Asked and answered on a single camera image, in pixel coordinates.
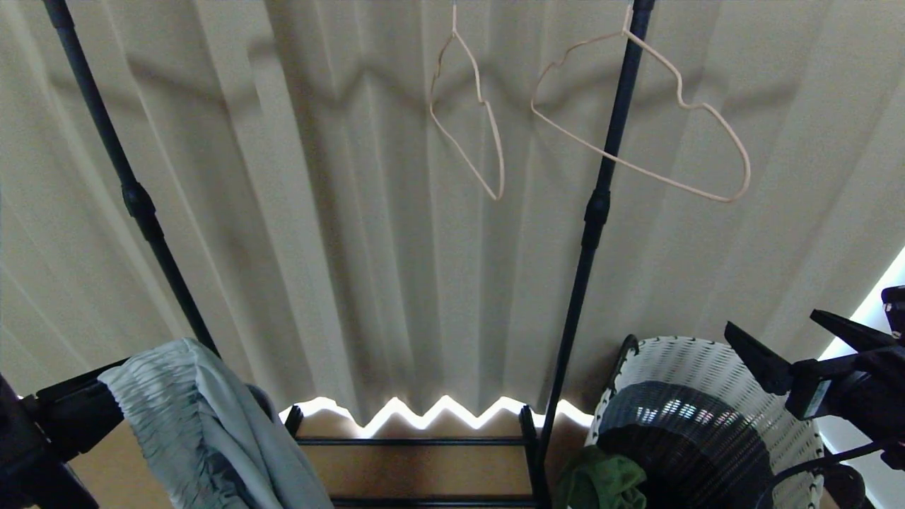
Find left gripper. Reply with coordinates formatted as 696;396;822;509
0;378;100;509

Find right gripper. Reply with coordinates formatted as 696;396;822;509
725;309;905;467

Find pale grey shorts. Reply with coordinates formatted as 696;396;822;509
98;337;334;509

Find pink clothes hanger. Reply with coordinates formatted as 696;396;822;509
428;0;507;202
530;6;752;204

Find white laundry basket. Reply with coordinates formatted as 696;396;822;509
585;334;869;509

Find black clothes rack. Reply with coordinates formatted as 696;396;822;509
41;0;657;509

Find green garment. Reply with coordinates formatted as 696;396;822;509
554;445;649;509

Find beige curtain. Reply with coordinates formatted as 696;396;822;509
0;0;905;439

